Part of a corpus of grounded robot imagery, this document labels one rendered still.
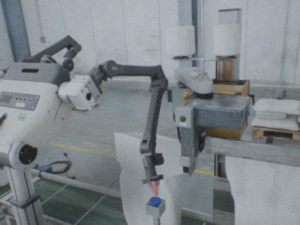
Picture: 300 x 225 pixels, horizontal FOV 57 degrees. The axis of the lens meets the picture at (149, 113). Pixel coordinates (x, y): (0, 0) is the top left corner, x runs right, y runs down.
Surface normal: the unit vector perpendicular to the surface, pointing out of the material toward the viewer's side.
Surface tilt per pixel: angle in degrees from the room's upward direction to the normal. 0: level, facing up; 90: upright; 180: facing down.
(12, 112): 50
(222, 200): 90
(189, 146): 90
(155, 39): 90
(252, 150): 90
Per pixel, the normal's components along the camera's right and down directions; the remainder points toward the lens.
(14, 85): -0.42, -0.38
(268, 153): -0.45, 0.31
